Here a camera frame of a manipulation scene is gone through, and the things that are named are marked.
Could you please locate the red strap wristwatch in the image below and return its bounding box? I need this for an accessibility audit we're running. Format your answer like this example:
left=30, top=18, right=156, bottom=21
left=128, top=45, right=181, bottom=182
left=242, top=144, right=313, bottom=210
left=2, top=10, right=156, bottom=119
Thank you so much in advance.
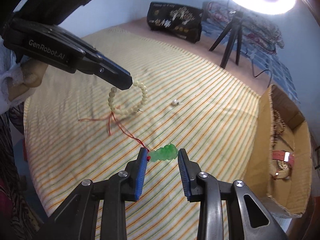
left=270, top=150, right=295, bottom=180

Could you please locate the brown wooden bead necklace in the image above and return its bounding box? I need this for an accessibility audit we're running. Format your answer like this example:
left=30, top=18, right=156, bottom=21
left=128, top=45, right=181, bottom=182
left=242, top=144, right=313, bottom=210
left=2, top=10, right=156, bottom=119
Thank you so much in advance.
left=271, top=109, right=288, bottom=151

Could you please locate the cream bead bracelet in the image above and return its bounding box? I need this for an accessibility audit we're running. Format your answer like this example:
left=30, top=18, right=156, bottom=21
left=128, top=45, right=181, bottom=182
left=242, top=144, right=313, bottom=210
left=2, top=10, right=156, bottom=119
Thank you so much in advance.
left=107, top=78, right=149, bottom=117

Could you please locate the blue checked blanket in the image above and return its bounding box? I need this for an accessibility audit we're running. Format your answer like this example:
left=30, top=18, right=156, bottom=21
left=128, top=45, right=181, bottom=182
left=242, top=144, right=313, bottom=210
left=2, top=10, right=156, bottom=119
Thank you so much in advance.
left=202, top=21, right=300, bottom=106

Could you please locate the floral folded quilt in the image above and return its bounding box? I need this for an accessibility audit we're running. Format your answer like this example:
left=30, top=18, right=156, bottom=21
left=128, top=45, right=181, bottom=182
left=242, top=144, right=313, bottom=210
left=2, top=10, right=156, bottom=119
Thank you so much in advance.
left=202, top=1, right=285, bottom=55

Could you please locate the brown cardboard box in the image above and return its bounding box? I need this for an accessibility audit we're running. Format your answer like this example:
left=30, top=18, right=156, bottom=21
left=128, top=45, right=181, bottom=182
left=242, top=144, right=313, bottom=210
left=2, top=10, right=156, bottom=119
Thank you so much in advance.
left=244, top=85, right=312, bottom=218

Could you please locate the black printed gift bag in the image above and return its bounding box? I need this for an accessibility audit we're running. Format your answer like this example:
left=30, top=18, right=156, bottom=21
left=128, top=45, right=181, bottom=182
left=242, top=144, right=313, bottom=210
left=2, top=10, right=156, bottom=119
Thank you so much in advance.
left=146, top=2, right=204, bottom=43

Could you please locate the black cable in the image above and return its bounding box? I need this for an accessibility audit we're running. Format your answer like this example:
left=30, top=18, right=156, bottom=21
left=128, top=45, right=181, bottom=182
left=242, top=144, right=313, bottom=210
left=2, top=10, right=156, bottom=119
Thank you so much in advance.
left=243, top=47, right=275, bottom=88

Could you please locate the black tripod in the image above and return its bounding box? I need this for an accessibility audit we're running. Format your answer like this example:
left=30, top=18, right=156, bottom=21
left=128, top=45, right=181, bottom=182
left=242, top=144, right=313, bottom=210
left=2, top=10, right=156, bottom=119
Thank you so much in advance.
left=209, top=11, right=244, bottom=69

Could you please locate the left gloved hand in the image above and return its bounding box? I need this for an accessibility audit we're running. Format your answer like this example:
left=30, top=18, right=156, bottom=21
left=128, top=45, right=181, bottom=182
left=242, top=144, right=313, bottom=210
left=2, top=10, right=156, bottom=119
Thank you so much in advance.
left=1, top=40, right=48, bottom=114

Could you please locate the yellow striped cloth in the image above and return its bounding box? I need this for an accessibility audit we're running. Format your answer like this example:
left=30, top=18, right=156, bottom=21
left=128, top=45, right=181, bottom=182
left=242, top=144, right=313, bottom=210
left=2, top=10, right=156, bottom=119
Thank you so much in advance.
left=23, top=27, right=296, bottom=240

